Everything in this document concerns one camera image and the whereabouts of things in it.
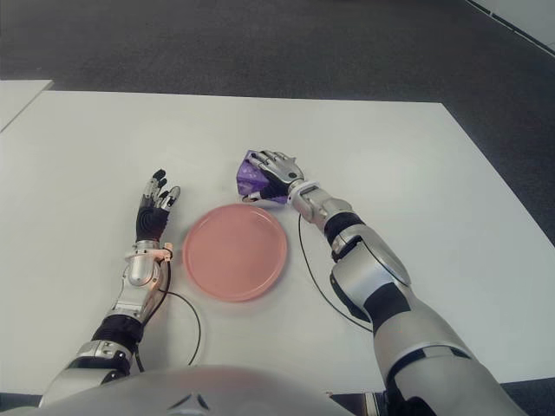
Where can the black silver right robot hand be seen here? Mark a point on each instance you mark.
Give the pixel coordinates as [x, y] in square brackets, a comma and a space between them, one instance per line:
[284, 171]

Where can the pink round plate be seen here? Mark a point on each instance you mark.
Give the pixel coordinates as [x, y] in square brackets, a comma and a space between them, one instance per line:
[236, 253]

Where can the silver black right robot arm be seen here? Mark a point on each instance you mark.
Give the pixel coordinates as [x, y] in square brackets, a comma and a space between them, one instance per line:
[390, 268]

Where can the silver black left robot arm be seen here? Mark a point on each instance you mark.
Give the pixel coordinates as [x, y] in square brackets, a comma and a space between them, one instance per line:
[139, 273]

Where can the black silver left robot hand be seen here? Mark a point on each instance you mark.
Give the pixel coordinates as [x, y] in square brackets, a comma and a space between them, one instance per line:
[149, 221]

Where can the purple tissue paper pack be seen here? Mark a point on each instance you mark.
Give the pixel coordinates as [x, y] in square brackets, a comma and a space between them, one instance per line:
[249, 177]

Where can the grey robot torso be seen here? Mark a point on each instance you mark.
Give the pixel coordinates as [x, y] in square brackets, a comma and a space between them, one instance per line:
[217, 390]

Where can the white side table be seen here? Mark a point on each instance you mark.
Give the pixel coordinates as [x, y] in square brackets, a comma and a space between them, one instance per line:
[17, 97]

